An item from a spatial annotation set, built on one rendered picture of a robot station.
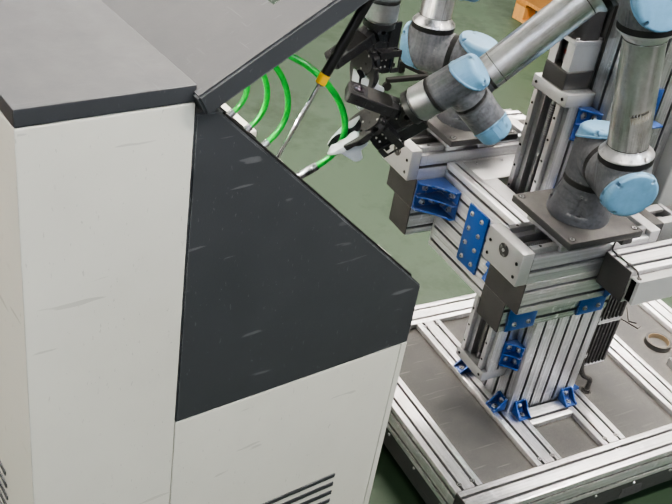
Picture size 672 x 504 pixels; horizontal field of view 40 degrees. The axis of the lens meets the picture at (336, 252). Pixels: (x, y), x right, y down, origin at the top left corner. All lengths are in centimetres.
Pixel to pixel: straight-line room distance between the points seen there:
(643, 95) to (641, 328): 164
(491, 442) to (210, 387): 119
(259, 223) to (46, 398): 47
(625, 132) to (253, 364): 89
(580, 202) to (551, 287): 22
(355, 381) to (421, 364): 92
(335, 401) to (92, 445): 58
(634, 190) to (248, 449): 98
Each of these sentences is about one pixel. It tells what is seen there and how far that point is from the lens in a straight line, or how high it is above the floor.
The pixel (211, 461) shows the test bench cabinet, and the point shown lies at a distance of 199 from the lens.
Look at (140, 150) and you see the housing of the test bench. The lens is 145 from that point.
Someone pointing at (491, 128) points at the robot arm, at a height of 132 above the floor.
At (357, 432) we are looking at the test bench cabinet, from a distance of 223.
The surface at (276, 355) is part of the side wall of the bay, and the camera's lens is 188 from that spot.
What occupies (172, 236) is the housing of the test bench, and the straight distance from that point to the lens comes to 156.
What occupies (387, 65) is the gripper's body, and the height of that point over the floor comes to 131.
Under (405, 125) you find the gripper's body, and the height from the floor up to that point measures 129.
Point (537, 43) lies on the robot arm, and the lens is 199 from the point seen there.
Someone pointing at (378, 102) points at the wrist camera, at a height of 134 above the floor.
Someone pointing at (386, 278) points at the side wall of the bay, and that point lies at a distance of 194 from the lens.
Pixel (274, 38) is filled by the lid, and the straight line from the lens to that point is 147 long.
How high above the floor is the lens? 210
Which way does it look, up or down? 33 degrees down
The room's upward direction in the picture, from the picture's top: 10 degrees clockwise
